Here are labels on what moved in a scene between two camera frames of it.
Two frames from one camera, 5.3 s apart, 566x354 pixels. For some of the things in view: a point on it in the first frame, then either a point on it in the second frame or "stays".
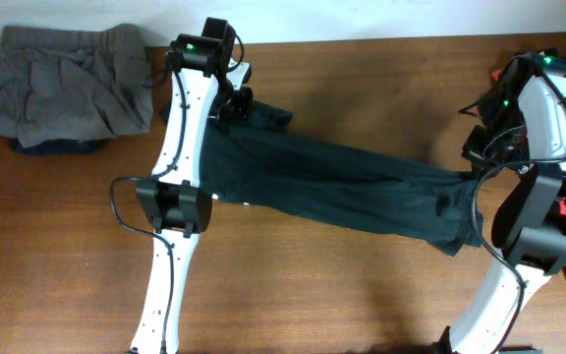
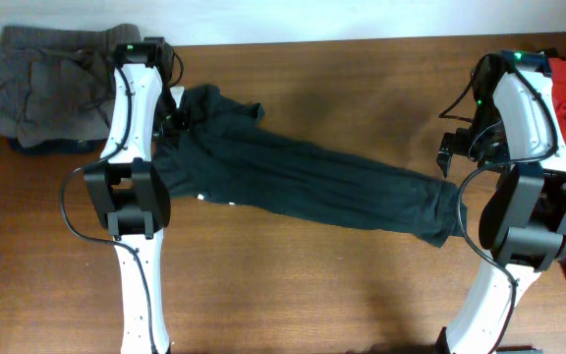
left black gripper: [241, 109] → [183, 125]
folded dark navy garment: [60, 147] stays
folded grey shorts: [45, 84] stays
